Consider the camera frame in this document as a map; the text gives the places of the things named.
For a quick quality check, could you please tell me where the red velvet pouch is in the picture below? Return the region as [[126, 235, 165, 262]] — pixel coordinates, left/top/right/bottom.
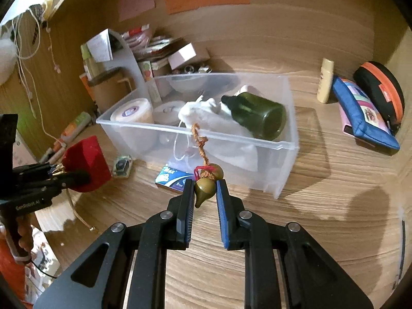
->
[[62, 135, 112, 193]]

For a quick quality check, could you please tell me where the white tissue roll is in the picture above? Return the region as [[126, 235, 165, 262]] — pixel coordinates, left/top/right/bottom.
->
[[110, 98, 158, 158]]

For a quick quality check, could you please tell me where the golden gourd charm with cord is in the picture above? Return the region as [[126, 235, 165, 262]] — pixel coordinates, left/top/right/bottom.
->
[[191, 124, 224, 209]]

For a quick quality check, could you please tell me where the dark green glass bottle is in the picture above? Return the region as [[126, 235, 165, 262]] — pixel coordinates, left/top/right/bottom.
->
[[221, 92, 287, 141]]

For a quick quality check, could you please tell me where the left hand orange sleeve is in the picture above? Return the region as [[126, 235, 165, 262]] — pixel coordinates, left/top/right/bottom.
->
[[0, 213, 35, 306]]

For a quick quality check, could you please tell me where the green orange tube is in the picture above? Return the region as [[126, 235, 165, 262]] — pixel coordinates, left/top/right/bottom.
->
[[61, 112, 91, 144]]

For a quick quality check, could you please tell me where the small green square packet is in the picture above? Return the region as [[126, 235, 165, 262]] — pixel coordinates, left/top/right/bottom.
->
[[112, 156, 133, 179]]

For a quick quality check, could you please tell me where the brown mug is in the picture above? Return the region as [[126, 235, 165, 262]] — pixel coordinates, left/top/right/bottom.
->
[[88, 67, 133, 114]]

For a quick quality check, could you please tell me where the orange carton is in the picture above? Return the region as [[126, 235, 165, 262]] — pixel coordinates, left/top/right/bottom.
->
[[79, 73, 95, 101]]

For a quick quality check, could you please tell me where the blue small packet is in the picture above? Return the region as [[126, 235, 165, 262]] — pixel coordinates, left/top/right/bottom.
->
[[154, 165, 194, 192]]

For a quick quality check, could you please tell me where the white fluffy ball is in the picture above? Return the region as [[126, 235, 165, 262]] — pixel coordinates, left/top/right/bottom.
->
[[0, 38, 17, 85]]

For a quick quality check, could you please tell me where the white paper sheet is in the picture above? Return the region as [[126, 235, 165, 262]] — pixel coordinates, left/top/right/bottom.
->
[[86, 29, 113, 63]]

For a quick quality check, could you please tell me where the fruit pattern box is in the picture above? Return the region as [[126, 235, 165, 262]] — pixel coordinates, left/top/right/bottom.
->
[[138, 61, 154, 82]]

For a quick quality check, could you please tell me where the blue pencil case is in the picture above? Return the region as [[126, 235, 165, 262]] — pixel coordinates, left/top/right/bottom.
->
[[332, 75, 400, 151]]

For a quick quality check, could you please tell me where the clear plastic storage bin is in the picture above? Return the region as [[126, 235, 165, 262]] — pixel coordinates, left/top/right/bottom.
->
[[97, 73, 299, 198]]

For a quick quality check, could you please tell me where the small white cardboard box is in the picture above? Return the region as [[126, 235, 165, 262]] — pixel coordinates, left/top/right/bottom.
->
[[168, 42, 210, 70]]

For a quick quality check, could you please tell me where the cream small bottle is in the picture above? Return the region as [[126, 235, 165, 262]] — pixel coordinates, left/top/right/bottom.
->
[[316, 58, 334, 104]]

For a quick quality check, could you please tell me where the pink sticky note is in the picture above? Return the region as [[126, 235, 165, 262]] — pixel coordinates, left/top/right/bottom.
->
[[117, 0, 156, 22]]

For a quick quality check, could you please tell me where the black orange round case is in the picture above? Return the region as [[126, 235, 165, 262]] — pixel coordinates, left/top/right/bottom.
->
[[353, 61, 405, 135]]

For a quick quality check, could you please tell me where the white cable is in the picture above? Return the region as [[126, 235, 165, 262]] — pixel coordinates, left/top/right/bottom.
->
[[10, 5, 65, 145]]

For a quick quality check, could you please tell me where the white drawstring cloth bag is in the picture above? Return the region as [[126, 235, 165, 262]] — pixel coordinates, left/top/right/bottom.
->
[[178, 97, 258, 171]]

